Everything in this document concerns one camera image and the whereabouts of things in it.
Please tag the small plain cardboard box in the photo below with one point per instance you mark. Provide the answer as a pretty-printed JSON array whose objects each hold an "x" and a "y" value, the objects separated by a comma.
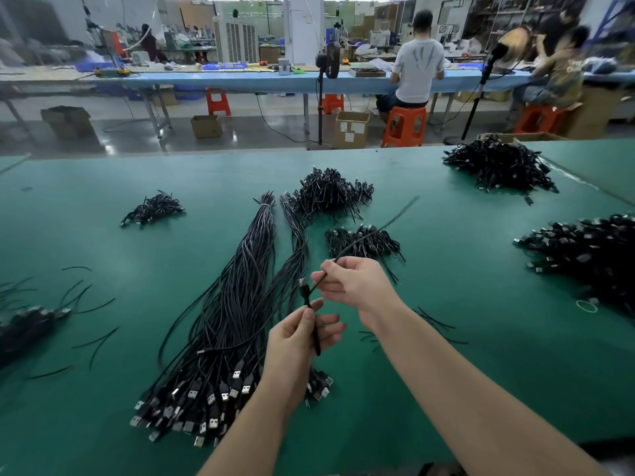
[{"x": 206, "y": 127}]

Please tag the flat cardboard box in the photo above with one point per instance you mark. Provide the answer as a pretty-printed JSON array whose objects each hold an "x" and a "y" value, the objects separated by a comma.
[{"x": 526, "y": 136}]

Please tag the person's left thumb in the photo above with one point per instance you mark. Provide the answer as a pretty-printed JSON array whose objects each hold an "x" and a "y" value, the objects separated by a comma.
[{"x": 301, "y": 324}]

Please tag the person's left hand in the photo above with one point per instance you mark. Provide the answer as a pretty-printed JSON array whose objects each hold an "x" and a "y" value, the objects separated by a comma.
[{"x": 287, "y": 349}]

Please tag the person's left forearm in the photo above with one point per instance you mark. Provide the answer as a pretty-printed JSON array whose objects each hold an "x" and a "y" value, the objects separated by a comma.
[{"x": 250, "y": 436}]

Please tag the person's right hand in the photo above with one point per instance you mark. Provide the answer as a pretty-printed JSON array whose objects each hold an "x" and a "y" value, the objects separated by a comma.
[{"x": 359, "y": 287}]

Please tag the large brown cardboard box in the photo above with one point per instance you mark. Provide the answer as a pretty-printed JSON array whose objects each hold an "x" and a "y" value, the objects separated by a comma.
[{"x": 595, "y": 111}]

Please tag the long blue workbench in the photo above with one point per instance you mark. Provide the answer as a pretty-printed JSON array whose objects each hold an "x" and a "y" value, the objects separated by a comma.
[{"x": 278, "y": 81}]

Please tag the white rubber band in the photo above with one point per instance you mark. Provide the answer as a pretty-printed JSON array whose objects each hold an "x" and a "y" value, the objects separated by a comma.
[{"x": 578, "y": 307}]

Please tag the cardboard box with white labels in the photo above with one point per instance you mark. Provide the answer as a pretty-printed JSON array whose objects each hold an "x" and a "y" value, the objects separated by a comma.
[{"x": 351, "y": 131}]

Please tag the black standing fan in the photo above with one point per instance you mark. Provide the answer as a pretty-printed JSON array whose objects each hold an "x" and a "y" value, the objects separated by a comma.
[
  {"x": 511, "y": 44},
  {"x": 328, "y": 61}
]

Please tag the open brown cardboard box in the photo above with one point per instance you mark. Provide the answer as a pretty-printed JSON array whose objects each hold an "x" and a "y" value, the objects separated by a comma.
[{"x": 67, "y": 123}]

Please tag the orange plastic stool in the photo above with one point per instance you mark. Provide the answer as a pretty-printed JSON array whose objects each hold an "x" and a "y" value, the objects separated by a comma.
[
  {"x": 218, "y": 105},
  {"x": 538, "y": 117},
  {"x": 404, "y": 124},
  {"x": 332, "y": 103}
]

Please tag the person's right forearm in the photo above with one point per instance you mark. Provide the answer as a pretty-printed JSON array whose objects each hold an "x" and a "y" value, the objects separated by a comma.
[{"x": 461, "y": 401}]

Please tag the white louvred cabinet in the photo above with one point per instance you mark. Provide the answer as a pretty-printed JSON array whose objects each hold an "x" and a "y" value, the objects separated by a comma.
[{"x": 237, "y": 40}]

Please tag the person's right thumb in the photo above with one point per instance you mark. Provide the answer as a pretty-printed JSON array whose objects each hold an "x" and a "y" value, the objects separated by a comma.
[{"x": 340, "y": 265}]

